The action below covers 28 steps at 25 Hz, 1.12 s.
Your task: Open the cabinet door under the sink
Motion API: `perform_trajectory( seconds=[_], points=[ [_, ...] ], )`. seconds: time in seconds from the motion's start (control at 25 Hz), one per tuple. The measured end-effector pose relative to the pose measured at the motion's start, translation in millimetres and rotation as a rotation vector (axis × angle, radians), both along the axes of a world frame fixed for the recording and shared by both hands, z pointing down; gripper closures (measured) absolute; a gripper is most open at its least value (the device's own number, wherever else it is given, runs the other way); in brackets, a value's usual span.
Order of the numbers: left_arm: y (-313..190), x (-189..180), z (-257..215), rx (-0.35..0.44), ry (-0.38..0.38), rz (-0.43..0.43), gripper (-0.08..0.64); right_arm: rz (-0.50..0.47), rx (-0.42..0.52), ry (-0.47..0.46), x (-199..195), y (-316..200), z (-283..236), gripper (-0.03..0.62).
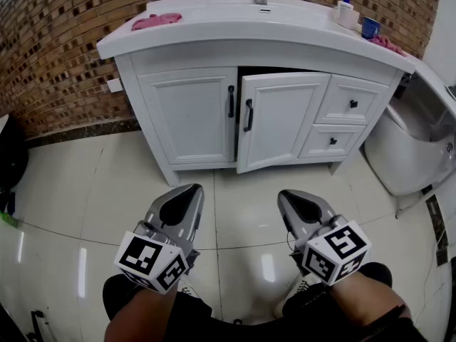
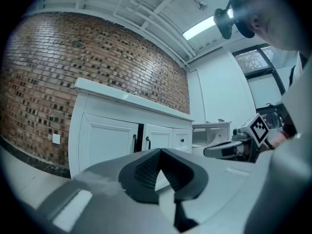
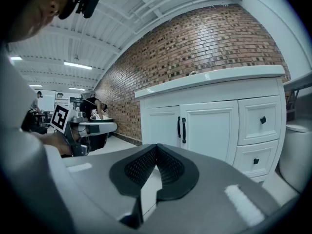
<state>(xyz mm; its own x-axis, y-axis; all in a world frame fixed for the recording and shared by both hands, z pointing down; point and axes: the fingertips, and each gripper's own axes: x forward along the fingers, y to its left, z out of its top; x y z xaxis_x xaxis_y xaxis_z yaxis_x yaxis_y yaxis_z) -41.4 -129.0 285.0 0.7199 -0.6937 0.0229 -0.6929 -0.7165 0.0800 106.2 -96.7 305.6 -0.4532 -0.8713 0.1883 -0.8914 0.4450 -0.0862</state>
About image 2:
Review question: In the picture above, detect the black head-mounted camera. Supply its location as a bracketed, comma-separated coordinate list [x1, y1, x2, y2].
[213, 7, 235, 40]

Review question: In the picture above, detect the white basin countertop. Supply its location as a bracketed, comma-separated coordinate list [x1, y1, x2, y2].
[74, 77, 195, 122]

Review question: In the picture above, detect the white large drawer front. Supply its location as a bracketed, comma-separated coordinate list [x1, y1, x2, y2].
[172, 128, 192, 149]

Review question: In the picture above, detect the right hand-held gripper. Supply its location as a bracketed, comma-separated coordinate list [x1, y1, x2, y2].
[203, 113, 271, 163]

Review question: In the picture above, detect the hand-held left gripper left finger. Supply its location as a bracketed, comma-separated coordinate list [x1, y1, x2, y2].
[36, 148, 178, 234]

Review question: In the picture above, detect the white ceiling pipe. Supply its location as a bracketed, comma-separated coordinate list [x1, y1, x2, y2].
[114, 0, 196, 59]

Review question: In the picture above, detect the ceiling light panel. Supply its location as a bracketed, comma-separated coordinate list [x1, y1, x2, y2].
[182, 8, 234, 40]

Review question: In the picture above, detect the person's head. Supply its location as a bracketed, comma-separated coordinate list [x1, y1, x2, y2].
[234, 0, 302, 51]

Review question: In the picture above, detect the person's right forearm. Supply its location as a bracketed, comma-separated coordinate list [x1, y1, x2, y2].
[268, 130, 290, 151]

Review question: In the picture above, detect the white closed cabinet panel door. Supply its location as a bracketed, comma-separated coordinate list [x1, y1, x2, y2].
[143, 123, 174, 151]

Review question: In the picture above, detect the person's white shirt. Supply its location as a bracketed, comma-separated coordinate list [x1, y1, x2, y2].
[280, 55, 312, 156]

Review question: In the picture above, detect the white vanity cabinet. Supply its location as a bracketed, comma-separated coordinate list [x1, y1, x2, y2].
[68, 77, 195, 180]

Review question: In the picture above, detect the black framed window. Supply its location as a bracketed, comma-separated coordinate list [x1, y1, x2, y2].
[232, 43, 289, 96]

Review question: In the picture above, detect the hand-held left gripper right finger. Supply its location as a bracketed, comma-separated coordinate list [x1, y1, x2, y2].
[159, 148, 257, 233]

